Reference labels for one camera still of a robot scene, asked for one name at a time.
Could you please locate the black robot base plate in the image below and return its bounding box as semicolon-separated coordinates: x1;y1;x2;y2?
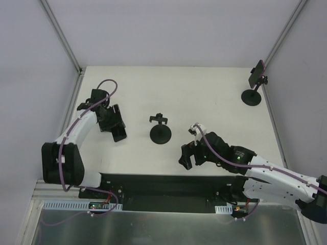
78;174;249;213

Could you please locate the aluminium frame post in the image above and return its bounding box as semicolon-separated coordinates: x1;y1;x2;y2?
38;0;82;74
264;0;310;69

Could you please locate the white cable duct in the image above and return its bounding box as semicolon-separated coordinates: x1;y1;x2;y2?
43;201;123;212
215;205;233;215

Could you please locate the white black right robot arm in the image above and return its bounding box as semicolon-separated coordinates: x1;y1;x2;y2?
178;132;326;224

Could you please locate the white cable duct left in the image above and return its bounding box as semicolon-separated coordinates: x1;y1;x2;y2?
43;201;123;212

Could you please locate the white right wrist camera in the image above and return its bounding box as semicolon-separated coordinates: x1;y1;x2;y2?
188;123;206;146

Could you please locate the aluminium frame post right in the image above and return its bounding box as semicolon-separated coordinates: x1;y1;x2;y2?
264;0;310;69

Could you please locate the white cable duct right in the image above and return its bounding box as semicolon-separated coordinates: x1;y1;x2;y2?
215;205;233;215

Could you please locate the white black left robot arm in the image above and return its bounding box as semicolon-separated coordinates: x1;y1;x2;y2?
41;89;127;199

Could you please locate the black smartphone silver edge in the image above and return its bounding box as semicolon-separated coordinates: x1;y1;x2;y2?
111;126;127;142

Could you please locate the aluminium frame post left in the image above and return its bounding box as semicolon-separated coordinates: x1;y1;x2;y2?
38;0;82;74

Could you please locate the black phone stand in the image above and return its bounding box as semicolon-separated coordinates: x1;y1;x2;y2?
241;76;268;106
149;113;172;144

